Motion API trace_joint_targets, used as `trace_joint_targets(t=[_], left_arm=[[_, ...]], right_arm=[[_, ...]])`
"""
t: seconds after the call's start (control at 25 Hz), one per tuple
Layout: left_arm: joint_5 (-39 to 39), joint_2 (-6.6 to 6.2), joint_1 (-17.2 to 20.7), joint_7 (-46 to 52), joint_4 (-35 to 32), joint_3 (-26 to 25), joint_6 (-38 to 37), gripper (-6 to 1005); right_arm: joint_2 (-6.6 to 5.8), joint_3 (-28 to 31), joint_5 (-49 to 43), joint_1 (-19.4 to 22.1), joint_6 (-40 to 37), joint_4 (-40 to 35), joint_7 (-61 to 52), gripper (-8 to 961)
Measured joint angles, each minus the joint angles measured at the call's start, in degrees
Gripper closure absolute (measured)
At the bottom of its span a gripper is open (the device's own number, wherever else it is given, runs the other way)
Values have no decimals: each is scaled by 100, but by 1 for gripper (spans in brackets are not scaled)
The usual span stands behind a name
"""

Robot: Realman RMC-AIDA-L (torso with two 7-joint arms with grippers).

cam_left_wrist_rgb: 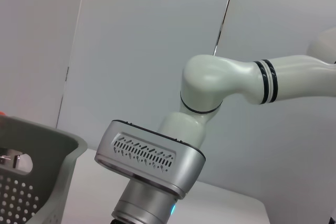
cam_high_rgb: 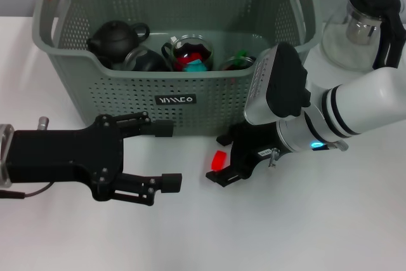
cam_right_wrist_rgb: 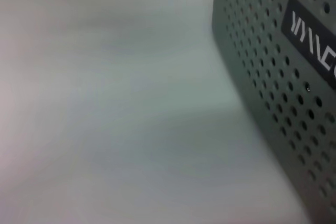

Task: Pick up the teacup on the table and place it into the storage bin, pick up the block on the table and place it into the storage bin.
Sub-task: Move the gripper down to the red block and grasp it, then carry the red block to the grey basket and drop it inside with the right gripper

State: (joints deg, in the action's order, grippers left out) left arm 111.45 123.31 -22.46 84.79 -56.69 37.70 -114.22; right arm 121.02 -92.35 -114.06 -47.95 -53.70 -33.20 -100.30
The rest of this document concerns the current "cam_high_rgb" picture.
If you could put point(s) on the green small brick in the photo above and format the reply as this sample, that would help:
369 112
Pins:
242 55

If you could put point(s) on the grey perforated storage bin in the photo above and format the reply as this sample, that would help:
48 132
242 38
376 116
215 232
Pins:
174 112

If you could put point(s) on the black clay teapot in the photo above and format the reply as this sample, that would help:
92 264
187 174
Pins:
115 41

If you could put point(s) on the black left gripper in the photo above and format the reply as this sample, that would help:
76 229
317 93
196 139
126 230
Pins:
63 160

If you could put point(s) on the glass teacup with black holder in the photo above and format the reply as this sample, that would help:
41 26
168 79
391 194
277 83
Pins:
146 61
236 64
190 45

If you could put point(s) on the dark red angled brick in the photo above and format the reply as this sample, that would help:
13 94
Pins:
187 60

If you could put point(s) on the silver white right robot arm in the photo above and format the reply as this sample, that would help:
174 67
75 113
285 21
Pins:
349 106

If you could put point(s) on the cyan square brick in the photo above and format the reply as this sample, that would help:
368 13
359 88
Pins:
196 67

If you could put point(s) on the glass teapot with black lid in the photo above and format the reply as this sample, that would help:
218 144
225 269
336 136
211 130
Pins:
342 45

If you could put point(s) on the red tall brick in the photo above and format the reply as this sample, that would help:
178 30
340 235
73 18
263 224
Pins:
219 160

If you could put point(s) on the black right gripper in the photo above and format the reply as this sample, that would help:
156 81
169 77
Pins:
253 150

